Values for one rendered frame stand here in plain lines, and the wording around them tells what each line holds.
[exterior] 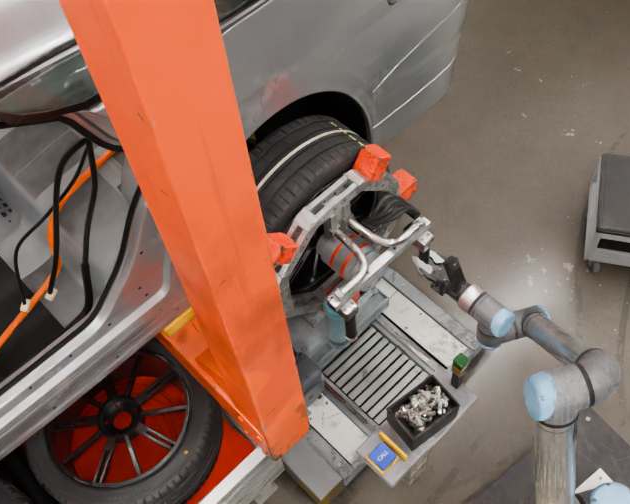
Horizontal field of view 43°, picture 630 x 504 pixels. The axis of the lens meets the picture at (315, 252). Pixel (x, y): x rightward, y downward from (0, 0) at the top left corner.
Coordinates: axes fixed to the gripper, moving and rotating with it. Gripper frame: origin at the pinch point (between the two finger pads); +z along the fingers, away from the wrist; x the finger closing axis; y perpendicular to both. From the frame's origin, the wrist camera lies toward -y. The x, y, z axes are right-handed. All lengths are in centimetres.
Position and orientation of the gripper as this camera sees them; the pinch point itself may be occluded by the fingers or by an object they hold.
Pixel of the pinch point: (418, 253)
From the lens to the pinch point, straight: 263.4
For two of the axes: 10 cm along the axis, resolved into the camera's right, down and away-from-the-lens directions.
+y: 0.7, 5.3, 8.5
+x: 7.2, -6.2, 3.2
